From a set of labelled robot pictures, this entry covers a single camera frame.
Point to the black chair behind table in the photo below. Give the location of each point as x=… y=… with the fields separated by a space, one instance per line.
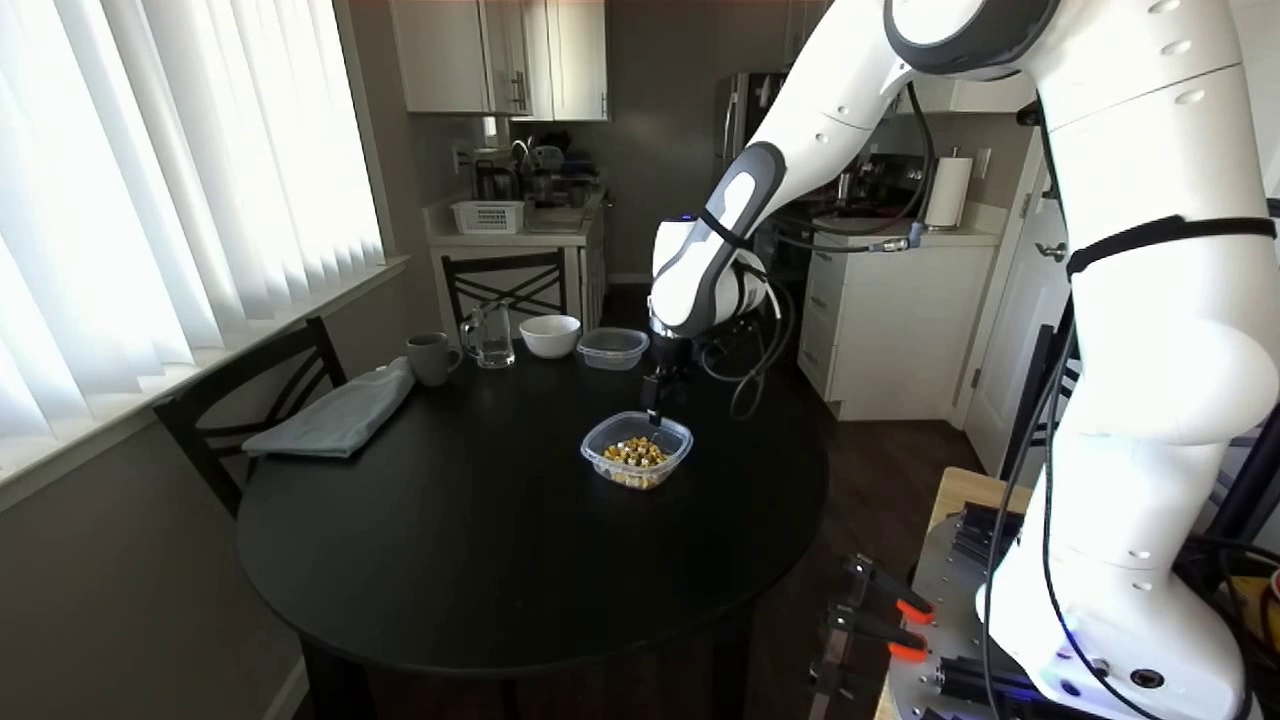
x=525 y=287

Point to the grey mug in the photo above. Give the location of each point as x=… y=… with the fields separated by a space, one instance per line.
x=435 y=356

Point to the white dish tub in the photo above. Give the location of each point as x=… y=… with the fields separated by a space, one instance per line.
x=490 y=219

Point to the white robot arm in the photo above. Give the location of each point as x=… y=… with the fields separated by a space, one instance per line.
x=841 y=84

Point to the lidded clear plastic container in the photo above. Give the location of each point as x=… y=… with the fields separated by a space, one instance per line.
x=613 y=350

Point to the folded grey cloth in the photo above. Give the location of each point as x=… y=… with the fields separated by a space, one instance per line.
x=343 y=422

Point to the white upper cabinets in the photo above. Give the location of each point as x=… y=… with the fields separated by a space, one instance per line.
x=509 y=56

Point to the round black table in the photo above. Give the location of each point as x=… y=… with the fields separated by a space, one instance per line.
x=475 y=543

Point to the white vertical blinds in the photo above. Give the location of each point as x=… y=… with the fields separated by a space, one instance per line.
x=169 y=176

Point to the coffee maker appliances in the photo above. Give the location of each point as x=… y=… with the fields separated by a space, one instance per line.
x=541 y=170

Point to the white door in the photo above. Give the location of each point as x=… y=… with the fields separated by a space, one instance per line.
x=1026 y=296

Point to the black chair by window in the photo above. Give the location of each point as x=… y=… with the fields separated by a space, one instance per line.
x=250 y=392

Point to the orange black clamp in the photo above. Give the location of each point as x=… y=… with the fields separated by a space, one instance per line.
x=880 y=609

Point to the yellow food pieces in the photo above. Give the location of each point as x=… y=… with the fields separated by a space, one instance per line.
x=634 y=462

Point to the clear plastic bowl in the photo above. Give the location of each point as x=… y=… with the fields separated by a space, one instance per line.
x=668 y=435

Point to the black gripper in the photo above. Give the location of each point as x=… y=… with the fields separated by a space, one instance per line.
x=667 y=376

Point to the white ceramic bowl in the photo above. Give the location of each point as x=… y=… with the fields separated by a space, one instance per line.
x=548 y=339

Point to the paper towel roll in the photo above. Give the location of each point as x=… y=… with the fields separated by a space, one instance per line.
x=950 y=194

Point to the white kitchen counter cabinet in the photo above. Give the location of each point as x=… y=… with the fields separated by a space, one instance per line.
x=509 y=252

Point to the clear drinking glass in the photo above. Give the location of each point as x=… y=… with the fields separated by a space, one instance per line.
x=494 y=339

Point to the white island cabinet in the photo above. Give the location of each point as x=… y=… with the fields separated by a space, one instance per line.
x=887 y=324

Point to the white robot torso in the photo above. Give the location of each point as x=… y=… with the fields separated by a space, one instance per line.
x=1177 y=318

